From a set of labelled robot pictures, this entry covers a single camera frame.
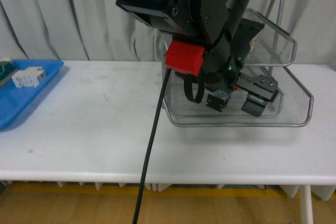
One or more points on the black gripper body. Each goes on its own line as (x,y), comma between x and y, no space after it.
(224,62)

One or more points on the white curtain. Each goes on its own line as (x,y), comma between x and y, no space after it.
(99,30)

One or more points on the silver mesh file rack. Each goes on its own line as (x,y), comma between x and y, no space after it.
(272,51)

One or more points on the red camera mount block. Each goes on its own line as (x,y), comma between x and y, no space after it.
(184,57)

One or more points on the red emergency stop button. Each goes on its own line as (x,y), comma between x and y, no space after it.
(218,100)

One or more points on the green knife switch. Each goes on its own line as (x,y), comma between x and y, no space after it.
(7,70)

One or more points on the white circuit breaker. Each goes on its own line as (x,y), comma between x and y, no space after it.
(30,77)

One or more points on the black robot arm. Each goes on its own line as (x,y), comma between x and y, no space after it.
(210,42)

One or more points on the white table leg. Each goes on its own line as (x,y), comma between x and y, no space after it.
(306,204)

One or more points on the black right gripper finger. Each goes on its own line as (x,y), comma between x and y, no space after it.
(260,91)

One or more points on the blue plastic tray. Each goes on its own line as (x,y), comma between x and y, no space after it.
(15,100)

